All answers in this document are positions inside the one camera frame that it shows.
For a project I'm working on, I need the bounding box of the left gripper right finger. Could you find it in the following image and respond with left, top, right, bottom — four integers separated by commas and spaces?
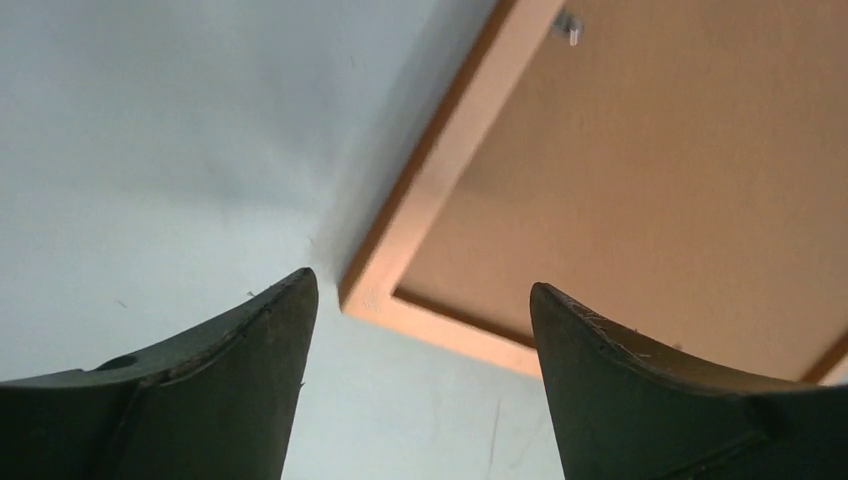
529, 283, 847, 479

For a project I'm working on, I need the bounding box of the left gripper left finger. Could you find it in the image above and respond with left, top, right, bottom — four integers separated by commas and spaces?
1, 268, 319, 479

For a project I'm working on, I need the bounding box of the wooden picture frame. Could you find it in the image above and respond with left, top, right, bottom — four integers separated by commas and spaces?
337, 0, 848, 387

